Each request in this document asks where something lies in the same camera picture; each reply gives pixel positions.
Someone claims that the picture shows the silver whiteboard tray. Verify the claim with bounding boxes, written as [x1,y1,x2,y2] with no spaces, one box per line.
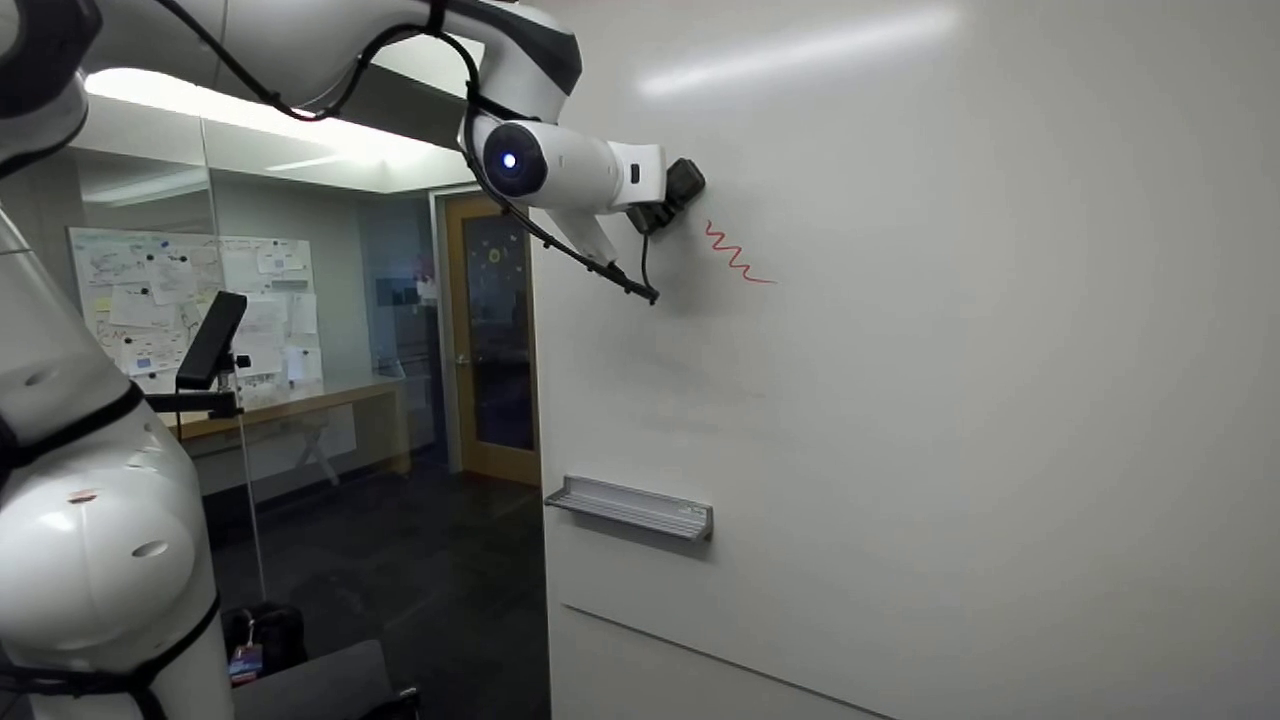
[544,474,715,544]

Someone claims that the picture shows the wooden door with glass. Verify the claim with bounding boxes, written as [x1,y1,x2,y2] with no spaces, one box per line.
[444,193,542,488]

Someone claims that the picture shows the ceiling light panel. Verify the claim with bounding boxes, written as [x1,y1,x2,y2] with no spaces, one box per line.
[84,66,479,195]

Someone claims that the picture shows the long wooden desk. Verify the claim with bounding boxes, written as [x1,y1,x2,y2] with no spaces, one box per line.
[160,376,413,493]

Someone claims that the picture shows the pin board with papers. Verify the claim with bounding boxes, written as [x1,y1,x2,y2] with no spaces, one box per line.
[67,227,324,397]

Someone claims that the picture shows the black bag with tag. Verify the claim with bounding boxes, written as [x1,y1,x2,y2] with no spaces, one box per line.
[221,601,310,688]

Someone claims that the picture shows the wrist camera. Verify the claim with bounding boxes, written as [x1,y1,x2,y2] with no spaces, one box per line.
[626,200,677,238]

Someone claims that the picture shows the wall whiteboard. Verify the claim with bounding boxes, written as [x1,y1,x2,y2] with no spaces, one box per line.
[528,0,1280,720]

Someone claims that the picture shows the camera on mount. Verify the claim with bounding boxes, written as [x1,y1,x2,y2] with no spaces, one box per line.
[144,290,267,601]

